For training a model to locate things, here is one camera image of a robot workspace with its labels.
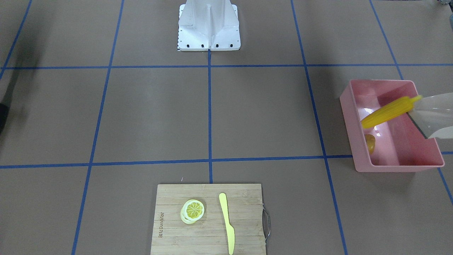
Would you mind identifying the yellow lemon slice toy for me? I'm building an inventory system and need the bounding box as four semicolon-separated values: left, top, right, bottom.
180;199;205;224

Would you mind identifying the brown toy potato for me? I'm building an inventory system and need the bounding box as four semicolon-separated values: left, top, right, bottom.
364;134;376;155

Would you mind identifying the bamboo cutting board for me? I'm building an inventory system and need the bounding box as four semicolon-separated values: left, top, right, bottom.
150;184;266;255

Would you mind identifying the pink plastic bin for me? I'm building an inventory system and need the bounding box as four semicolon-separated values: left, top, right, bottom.
340;79;445;172

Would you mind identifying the beige hand brush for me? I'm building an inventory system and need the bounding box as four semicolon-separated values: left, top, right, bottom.
0;103;10;134

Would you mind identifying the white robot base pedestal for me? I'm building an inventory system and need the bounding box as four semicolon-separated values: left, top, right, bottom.
177;0;241;51

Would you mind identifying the yellow toy corn cob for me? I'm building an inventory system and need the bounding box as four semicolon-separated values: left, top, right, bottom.
361;95;423;129

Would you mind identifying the yellow plastic knife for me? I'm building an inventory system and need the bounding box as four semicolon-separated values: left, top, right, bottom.
219;193;236;255

